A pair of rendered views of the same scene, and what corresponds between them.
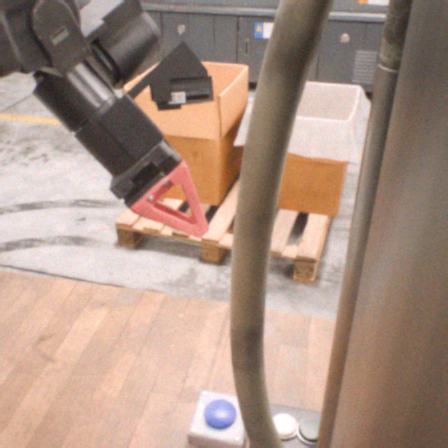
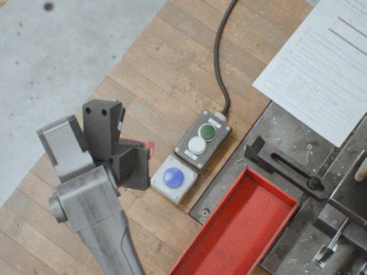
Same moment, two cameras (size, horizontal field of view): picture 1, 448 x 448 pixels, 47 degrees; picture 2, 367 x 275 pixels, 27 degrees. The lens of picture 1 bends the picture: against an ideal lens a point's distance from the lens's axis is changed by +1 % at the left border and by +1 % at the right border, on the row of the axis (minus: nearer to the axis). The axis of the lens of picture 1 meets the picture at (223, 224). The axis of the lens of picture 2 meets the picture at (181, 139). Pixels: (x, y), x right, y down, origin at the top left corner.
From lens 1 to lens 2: 0.95 m
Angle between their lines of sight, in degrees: 51
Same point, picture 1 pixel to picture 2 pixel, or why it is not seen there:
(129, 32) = (78, 135)
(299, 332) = (119, 92)
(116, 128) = (125, 171)
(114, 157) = (127, 179)
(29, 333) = not seen: outside the picture
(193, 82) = (118, 113)
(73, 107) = not seen: hidden behind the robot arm
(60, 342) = (46, 266)
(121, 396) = not seen: hidden behind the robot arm
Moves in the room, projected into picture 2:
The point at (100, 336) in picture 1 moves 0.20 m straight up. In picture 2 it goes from (54, 235) to (32, 217)
